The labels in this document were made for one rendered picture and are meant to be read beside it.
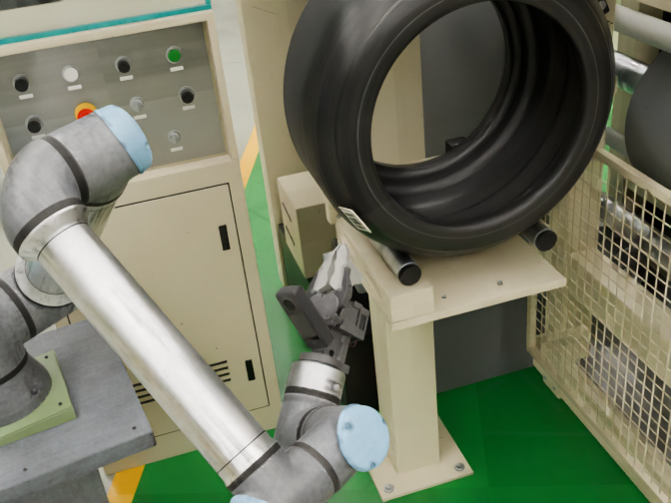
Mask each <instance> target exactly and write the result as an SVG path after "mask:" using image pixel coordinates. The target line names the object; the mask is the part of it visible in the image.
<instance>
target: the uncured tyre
mask: <svg viewBox="0 0 671 503"><path fill-rule="evenodd" d="M486 1H490V2H491V4H492V5H493V7H494V9H495V11H496V13H497V15H498V17H499V20H500V23H501V26H502V30H503V34H504V40H505V66H504V73H503V77H502V81H501V85H500V88H499V91H498V93H497V96H496V98H495V100H494V102H493V104H492V106H491V108H490V110H489V112H488V113H487V115H486V116H485V118H484V119H483V120H482V122H481V123H480V124H479V126H478V127H477V128H476V129H475V130H474V131H473V132H472V133H471V134H470V135H469V136H468V137H467V138H466V139H465V140H464V141H462V142H461V143H460V144H459V145H457V146H456V147H454V148H453V149H451V150H450V151H448V152H446V153H444V154H442V155H440V156H438V157H436V158H433V159H431V160H428V161H424V162H420V163H416V164H409V165H392V164H385V163H380V162H377V161H374V160H373V157H372V151H371V122H372V116H373V111H374V106H375V103H376V99H377V96H378V93H379V91H380V88H381V86H382V84H383V81H384V79H385V77H386V75H387V74H388V72H389V70H390V68H391V67H392V65H393V64H394V62H395V61H396V59H397V58H398V56H399V55H400V54H401V52H402V51H403V50H404V49H405V48H406V46H407V45H408V44H409V43H410V42H411V41H412V40H413V39H414V38H415V37H416V36H417V35H418V34H419V33H421V32H422V31H423V30H424V29H425V28H427V27H428V26H429V25H431V24H432V23H434V22H435V21H437V20H438V19H440V18H441V17H443V16H445V15H447V14H449V13H451V12H453V11H455V10H457V9H460V8H462V7H465V6H468V5H472V4H476V3H480V2H486ZM614 87H615V54H614V46H613V41H612V36H611V32H610V29H609V25H608V22H607V20H606V17H605V14H604V12H603V10H602V8H601V6H600V4H599V2H598V0H309V2H308V3H307V5H306V7H305V9H304V10H303V12H302V14H301V16H300V19H299V21H298V23H297V25H296V28H295V30H294V33H293V36H292V39H291V42H290V46H289V50H288V54H287V59H286V65H285V73H284V108H285V115H286V120H287V125H288V129H289V132H290V136H291V139H292V141H293V144H294V146H295V149H296V151H297V153H298V155H299V157H300V158H301V160H302V162H303V164H304V165H305V167H306V168H307V170H308V171H309V172H310V174H311V175H312V177H313V178H314V180H315V181H316V183H317V184H318V185H319V187H320V188H321V190H322V191H323V193H324V194H325V196H326V197H327V199H328V200H329V201H330V203H331V204H332V206H333V207H334V208H335V210H336V211H337V212H338V213H339V214H340V215H341V216H342V217H343V218H344V219H345V220H346V221H347V222H348V223H349V224H350V225H351V226H352V227H354V228H355V229H356V230H357V231H359V232H360V233H362V234H363V235H365V236H366V237H368V238H370V239H372V240H374V241H376V242H378V243H380V244H382V245H384V246H386V247H388V248H391V249H393V250H396V251H399V252H405V253H409V254H414V255H421V256H433V257H443V256H456V255H463V254H468V253H473V252H479V251H483V250H486V249H489V248H491V247H494V246H496V245H499V244H501V243H503V242H505V241H507V240H509V239H511V238H513V237H515V236H517V235H518V234H520V233H522V232H523V231H525V230H527V229H528V228H530V227H531V226H532V225H534V224H535V223H536V222H538V221H539V220H540V219H542V218H543V217H544V216H545V215H546V214H548V213H549V212H550V211H551V210H552V209H553V208H554V207H555V206H556V205H557V204H558V203H559V202H560V201H561V200H562V199H563V198H564V197H565V196H566V195H567V194H568V192H569V191H570V190H571V189H572V188H573V186H574V185H575V184H576V182H577V181H578V180H579V178H580V177H581V175H582V174H583V172H584V171H585V169H586V168H587V166H588V164H589V163H590V161H591V159H592V157H593V155H594V154H595V152H596V150H597V148H598V145H599V143H600V141H601V138H602V136H603V133H604V131H605V128H606V125H607V122H608V118H609V115H610V111H611V106H612V101H613V95H614ZM338 207H342V208H346V209H349V210H353V211H354V213H355V214H356V215H357V216H358V217H359V218H360V219H361V221H362V222H363V223H364V224H365V225H366V226H367V227H368V229H369V230H370V231H371V233H368V232H365V231H361V230H358V229H357V228H356V227H355V226H354V224H353V223H352V222H351V221H350V220H349V219H348V218H347V217H346V215H345V214H344V213H343V212H342V211H341V210H340V209H339V208H338Z"/></svg>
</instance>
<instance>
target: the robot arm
mask: <svg viewBox="0 0 671 503"><path fill-rule="evenodd" d="M152 161H153V157H152V151H151V148H150V145H149V143H148V141H147V139H146V137H145V135H144V133H143V131H142V130H141V128H140V127H139V125H138V124H137V123H136V122H135V120H134V119H133V118H132V117H131V116H130V115H129V114H128V113H127V112H126V111H124V110H123V109H121V108H119V107H117V106H113V105H110V106H106V107H104V108H101V109H99V110H94V111H93V113H91V114H88V115H86V116H84V117H82V118H80V119H78V120H76V121H74V122H72V123H70V124H68V125H66V126H64V127H62V128H60V129H58V130H56V131H54V132H52V133H50V134H48V135H46V136H44V137H42V138H40V139H36V140H34V141H32V142H30V143H29V144H28V145H26V146H25V147H24V148H22V149H21V151H20V152H19V153H18V154H17V155H16V156H15V157H14V159H13V160H12V162H11V164H10V165H9V167H8V169H7V172H6V174H5V177H4V180H3V183H2V187H1V192H0V218H1V224H2V229H3V232H4V234H5V237H6V239H7V241H8V242H9V244H10V246H11V247H12V248H13V250H14V251H15V252H16V253H17V255H18V257H17V260H16V263H15V265H13V266H12V267H10V268H8V269H7V270H5V271H3V272H1V273H0V427H4V426H7V425H10V424H12V423H14V422H16V421H18V420H20V419H22V418H24V417H26V416H27V415H29V414H30V413H31V412H33V411H34V410H35V409H36V408H38V407H39V406H40V405H41V404H42V403H43V401H44V400H45V399H46V397H47V396H48V394H49V392H50V390H51V387H52V379H51V376H50V374H49V372H48V370H47V369H46V367H45V366H44V365H43V364H41V363H40V362H39V361H38V360H36V359H35V358H34V357H33V356H31V355H30V354H29V353H28V352H27V350H26V348H25V346H24V343H25V342H27V341H29V340H30V339H31V338H33V337H35V336H36V335H38V334H39V333H41V332H42V331H44V330H45V329H47V328H49V327H50V326H52V325H53V324H55V323H56V322H58V321H59V320H61V319H62V318H64V317H66V316H67V315H69V314H70V313H72V312H73V311H75V310H76V309H79V310H80V311H81V312H82V313H83V314H84V316H85V317H86V318H87V319H88V320H89V322H90V323H91V324H92V325H93V326H94V327H95V329H96V330H97V331H98V332H99V333H100V335H101V336H102V337H103V338H104V339H105V341H106V342H107V343H108V344H109V345H110V346H111V348H112V349H113V350H114V351H115V352H116V354H117V355H118V356H119V357H120V358H121V359H122V361H123V362H124V363H125V364H126V365H127V367H128V368H129V369H130V370H131V371H132V373H133V374H134V375H135V376H136V377H137V378H138V380H139V381H140V382H141V383H142V384H143V386H144V387H145V388H146V389H147V390H148V391H149V393H150V394H151V395H152V396H153V397H154V399H155V400H156V401H157V402H158V403H159V405H160V406H161V407H162V408H163V409H164V410H165V412H166V413H167V414H168V415H169V416H170V418H171V419H172V420H173V421H174V422H175V423H176V425H177V426H178V427H179V428H180V429H181V431H182V432H183V433H184V434H185V435H186V437H187V438H188V439H189V440H190V441H191V442H192V444H193V445H194V446H195V447H196V448H197V450H198V451H199V452H200V453H201V454H202V455H203V457H204V458H205V459H206V460H207V461H208V463H209V464H210V465H211V466H212V467H213V469H214V470H215V471H216V472H217V473H218V474H219V476H220V477H221V478H222V479H223V480H224V482H225V485H226V487H227V488H228V489H229V490H230V491H231V493H232V494H233V495H234V497H233V498H232V499H231V503H327V502H328V501H329V500H330V499H331V498H332V497H333V496H334V494H335V493H338V492H339V491H340V490H341V489H342V488H343V487H344V486H345V485H346V484H347V483H348V482H349V480H350V479H351V478H352V477H353V476H354V475H355V474H356V473H357V472H358V471H360V472H367V471H370V470H372V469H374V468H376V467H378V466H379V465H380V464H381V463H382V461H383V460H384V458H385V456H386V454H387V451H388V446H389V433H388V429H387V426H386V423H385V421H384V419H383V418H382V416H381V415H380V414H379V413H378V412H377V411H376V410H375V409H373V408H371V407H369V406H365V405H359V404H350V405H340V399H341V395H342V390H343V386H344V381H345V375H346V374H348V371H349V366H348V365H346V364H344V362H345V357H346V353H347V348H348V347H349V346H351V343H352V342H355V344H354V346H351V347H355V346H356V343H357V341H358V340H363V339H364V334H365V330H366V325H367V321H368V316H369V310H367V309H365V308H364V307H362V304H360V303H358V302H357V301H349V300H350V299H351V295H352V286H353V285H355V284H361V282H362V273H361V272H360V270H359V269H358V268H357V267H356V266H355V265H354V264H353V263H352V262H351V260H350V254H349V250H348V248H347V246H346V244H339V245H338V246H337V247H336V248H335V249H334V250H333V252H332V253H331V254H330V255H329V256H328V258H327V259H326V260H325V261H324V263H323V264H322V266H321V268H319V269H318V271H317V272H316V274H315V276H314V278H313V280H312V281H311V283H310V285H309V288H308V290H307V292H306V291H305V290H304V288H303V287H302V286H301V285H290V286H282V287H281V288H280V290H279V291H278V292H277V293H276V298H277V300H278V302H279V303H280V305H281V306H282V308H283V309H284V311H285V312H286V314H287V315H288V317H289V318H290V320H291V322H292V323H293V325H294V326H295V328H296V329H297V331H298V332H299V334H300V335H301V337H302V338H303V340H304V341H305V343H306V345H307V346H308V347H311V348H312V352H302V353H301V354H300V358H299V360H298V361H294V362H293V363H292V366H291V370H290V374H289V377H288V381H287V385H286V391H285V395H284V399H283V403H282V407H281V411H280V415H279V419H278V423H277V427H276V431H275V435H274V438H272V437H271V436H270V435H269V434H268V433H267V431H266V430H265V429H264V428H263V427H262V426H261V425H260V423H259V422H258V421H257V420H256V419H255V418H254V416H253V415H252V414H251V413H250V412H249V411H248V409H247V408H246V407H245V406H244V405H243V404H242V402H241V401H240V400H239V399H238V398H237V397H236V395H235V394H234V393H233V392H232V391H231V390H230V389H229V387H228V386H227V385H226V384H225V383H224V382H223V380H222V379H221V378H220V377H219V376H218V375H217V373H216V372H215V371H214V370H213V369H212V368H211V367H210V366H209V365H208V364H207V363H206V362H205V360H204V359H203V358H202V357H201V356H200V355H199V353H198V352H197V351H196V350H195V349H194V348H193V347H192V345H191V344H190V343H189V342H188V341H187V340H186V338H185V337H184V336H183V335H182V334H181V333H180V331H179V330H178V329H177V328H176V327H175V326H174V324H173V323H172V322H171V321H170V320H169V319H168V317H167V316H166V315H165V314H164V313H163V312H162V310H161V309H160V308H159V307H158V306H157V305H156V304H155V302H154V301H153V300H152V299H151V298H150V297H149V295H148V294H147V293H146V292H145V291H144V290H143V288H142V287H141V286H140V285H139V284H138V283H137V281H136V280H135V279H134V278H133V277H132V276H131V274H130V273H129V272H128V271H127V270H126V269H125V267H124V266H123V265H122V264H121V263H120V262H119V261H118V259H117V258H116V257H115V256H114V255H113V254H112V252H111V251H110V250H109V249H108V248H107V247H106V245H105V244H104V243H103V242H102V241H101V240H100V236H101V234H102V232H103V230H104V228H105V226H106V224H107V222H108V220H109V217H110V215H111V213H112V211H113V209H114V207H115V205H116V203H117V201H118V198H119V197H120V196H122V194H123V193H124V191H125V189H126V187H127V185H128V183H129V181H130V180H131V179H133V178H134V177H136V176H138V175H139V174H141V175H142V174H144V172H145V171H146V170H148V169H149V168H150V167H151V165H152ZM363 324H364V325H363Z"/></svg>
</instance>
